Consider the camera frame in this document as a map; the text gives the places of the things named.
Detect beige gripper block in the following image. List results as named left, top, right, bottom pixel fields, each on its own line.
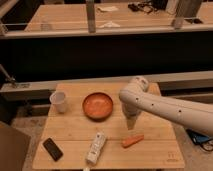
left=122, top=103, right=141, bottom=130

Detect orange ceramic bowl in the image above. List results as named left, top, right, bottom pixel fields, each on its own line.
left=82, top=92, right=113, bottom=120

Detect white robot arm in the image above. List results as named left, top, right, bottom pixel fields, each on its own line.
left=119, top=76, right=213, bottom=137

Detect orange carrot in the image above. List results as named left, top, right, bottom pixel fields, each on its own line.
left=121, top=134, right=144, bottom=148

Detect black and blue headphones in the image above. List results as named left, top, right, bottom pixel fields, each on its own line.
left=186, top=129, right=213, bottom=152

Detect white plastic cup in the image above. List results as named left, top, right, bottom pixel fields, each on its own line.
left=49, top=91, right=67, bottom=113

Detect black smartphone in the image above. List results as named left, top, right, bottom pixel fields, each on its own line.
left=43, top=138, right=63, bottom=161

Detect white crumpled paper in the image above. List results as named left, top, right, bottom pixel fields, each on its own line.
left=98, top=21, right=121, bottom=28

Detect white paper sheet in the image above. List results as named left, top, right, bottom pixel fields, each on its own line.
left=97, top=6, right=119, bottom=12

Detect black phone on back table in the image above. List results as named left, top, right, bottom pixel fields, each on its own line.
left=185, top=18, right=203, bottom=24

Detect brown cardboard box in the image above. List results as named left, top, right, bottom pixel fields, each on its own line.
left=0, top=121, right=30, bottom=171

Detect clear plastic bottle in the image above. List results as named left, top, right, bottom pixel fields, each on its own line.
left=40, top=19, right=52, bottom=31

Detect black cable bundle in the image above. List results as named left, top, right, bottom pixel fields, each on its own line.
left=127, top=1, right=160, bottom=14

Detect grey metal post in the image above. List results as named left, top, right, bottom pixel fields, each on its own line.
left=86, top=0, right=96, bottom=33
left=171, top=0, right=203, bottom=29

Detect grey metal post right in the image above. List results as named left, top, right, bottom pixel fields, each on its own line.
left=171, top=0, right=203, bottom=29

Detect metal clamp bracket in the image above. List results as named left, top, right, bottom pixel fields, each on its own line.
left=0, top=64, right=30, bottom=90

